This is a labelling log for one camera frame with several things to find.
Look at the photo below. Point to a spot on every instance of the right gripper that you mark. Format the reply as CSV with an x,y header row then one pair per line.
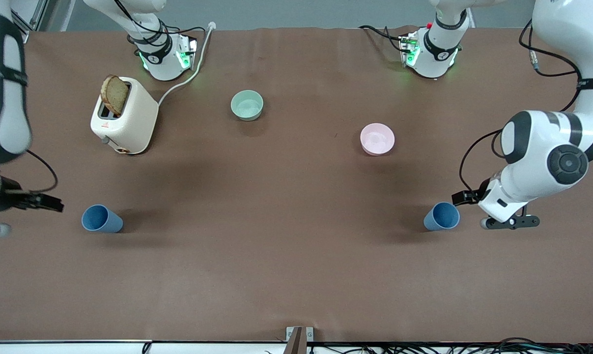
x,y
12,200

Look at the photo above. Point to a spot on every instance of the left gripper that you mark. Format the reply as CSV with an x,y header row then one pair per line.
x,y
473,194

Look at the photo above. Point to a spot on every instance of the blue plastic cup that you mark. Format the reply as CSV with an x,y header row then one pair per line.
x,y
102,220
441,218

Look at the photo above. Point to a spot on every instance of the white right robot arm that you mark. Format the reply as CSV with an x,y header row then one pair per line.
x,y
6,113

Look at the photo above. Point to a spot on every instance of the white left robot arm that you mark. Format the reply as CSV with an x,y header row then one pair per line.
x,y
537,147

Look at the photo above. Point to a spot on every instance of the pink bowl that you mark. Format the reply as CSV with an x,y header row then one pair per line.
x,y
377,138

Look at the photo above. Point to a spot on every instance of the cream white toaster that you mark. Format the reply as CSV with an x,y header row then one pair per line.
x,y
129,120

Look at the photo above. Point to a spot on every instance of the brown bread slice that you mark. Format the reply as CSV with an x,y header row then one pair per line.
x,y
114,96

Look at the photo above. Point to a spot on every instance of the mint green bowl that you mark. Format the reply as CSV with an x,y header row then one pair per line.
x,y
247,104

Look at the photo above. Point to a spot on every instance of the white table edge rail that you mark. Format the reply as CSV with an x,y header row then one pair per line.
x,y
65,347

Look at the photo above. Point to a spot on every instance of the aluminium frame profile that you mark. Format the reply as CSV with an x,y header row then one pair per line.
x,y
31,14

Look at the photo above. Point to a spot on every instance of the metal table edge bracket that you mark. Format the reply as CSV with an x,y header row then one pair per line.
x,y
299,339

